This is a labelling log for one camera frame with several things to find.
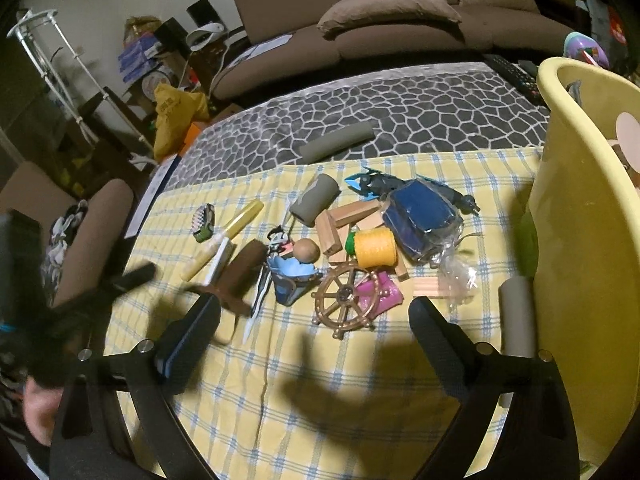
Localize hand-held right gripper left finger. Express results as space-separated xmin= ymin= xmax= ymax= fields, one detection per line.
xmin=49 ymin=292 xmax=223 ymax=480

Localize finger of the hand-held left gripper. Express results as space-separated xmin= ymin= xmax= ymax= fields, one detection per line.
xmin=102 ymin=261 xmax=157 ymax=297

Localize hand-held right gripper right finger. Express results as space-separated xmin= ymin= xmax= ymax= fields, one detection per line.
xmin=407 ymin=296 xmax=581 ymax=480

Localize yellow plastic basket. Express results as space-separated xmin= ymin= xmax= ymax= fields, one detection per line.
xmin=525 ymin=56 xmax=640 ymax=473

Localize person's left hand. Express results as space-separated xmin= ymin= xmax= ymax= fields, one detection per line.
xmin=21 ymin=377 xmax=68 ymax=448

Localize brown armchair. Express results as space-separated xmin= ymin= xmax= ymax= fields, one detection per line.
xmin=0 ymin=162 xmax=136 ymax=311

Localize bundle of wooden sticks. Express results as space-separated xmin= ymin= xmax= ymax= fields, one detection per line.
xmin=412 ymin=276 xmax=453 ymax=301

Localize patterned cloth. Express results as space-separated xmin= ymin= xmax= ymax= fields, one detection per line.
xmin=40 ymin=200 xmax=91 ymax=291

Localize pink plastic toy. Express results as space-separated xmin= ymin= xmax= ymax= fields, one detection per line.
xmin=355 ymin=270 xmax=403 ymax=318

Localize white flat stick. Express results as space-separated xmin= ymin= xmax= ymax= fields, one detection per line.
xmin=201 ymin=240 xmax=237 ymax=286

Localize brown toy ship wheel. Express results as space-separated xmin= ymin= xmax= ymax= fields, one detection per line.
xmin=311 ymin=260 xmax=376 ymax=341

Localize yellow thread spool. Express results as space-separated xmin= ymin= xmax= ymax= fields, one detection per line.
xmin=347 ymin=226 xmax=399 ymax=271

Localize yellow plastic tube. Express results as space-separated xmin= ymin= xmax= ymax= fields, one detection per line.
xmin=180 ymin=199 xmax=265 ymax=283

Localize yellow checked tablecloth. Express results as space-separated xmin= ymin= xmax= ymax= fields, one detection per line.
xmin=102 ymin=147 xmax=546 ymax=480

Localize blue pouch in clear bag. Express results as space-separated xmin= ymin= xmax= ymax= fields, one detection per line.
xmin=381 ymin=179 xmax=480 ymax=311

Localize orange box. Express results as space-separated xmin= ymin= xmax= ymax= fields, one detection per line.
xmin=180 ymin=122 xmax=208 ymax=156

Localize pile of wooden blocks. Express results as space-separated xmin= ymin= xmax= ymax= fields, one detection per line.
xmin=314 ymin=199 xmax=412 ymax=281

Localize yellow bag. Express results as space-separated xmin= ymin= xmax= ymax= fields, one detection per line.
xmin=152 ymin=82 xmax=211 ymax=161

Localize blue toy robot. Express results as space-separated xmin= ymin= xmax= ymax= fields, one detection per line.
xmin=345 ymin=166 xmax=481 ymax=217

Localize short grey foam tube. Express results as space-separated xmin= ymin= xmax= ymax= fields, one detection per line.
xmin=290 ymin=174 xmax=342 ymax=227

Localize stack of blue boxes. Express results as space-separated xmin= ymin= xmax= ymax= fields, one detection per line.
xmin=117 ymin=35 xmax=163 ymax=83

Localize white metal rack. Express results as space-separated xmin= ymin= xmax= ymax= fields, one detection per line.
xmin=7 ymin=7 xmax=156 ymax=161

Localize long grey foam tube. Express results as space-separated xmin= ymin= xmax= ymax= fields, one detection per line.
xmin=299 ymin=122 xmax=375 ymax=164

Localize grey stone-pattern table mat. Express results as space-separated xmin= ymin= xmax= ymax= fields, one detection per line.
xmin=165 ymin=62 xmax=551 ymax=193

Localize black speaker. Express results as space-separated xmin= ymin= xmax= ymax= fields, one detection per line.
xmin=186 ymin=0 xmax=223 ymax=36
xmin=152 ymin=17 xmax=188 ymax=56

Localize white headset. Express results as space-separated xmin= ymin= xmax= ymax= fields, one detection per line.
xmin=186 ymin=22 xmax=226 ymax=52

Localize papers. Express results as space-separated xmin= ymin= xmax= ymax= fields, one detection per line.
xmin=230 ymin=34 xmax=293 ymax=68

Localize pink mouse ear toy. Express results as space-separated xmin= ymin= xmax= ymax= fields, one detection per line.
xmin=614 ymin=110 xmax=640 ymax=161

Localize brown sofa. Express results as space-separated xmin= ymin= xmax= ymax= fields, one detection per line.
xmin=212 ymin=0 xmax=576 ymax=106

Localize purple round toy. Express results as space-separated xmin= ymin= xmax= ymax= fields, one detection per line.
xmin=562 ymin=31 xmax=608 ymax=68

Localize brown pillow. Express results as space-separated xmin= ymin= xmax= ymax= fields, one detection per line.
xmin=317 ymin=0 xmax=463 ymax=41

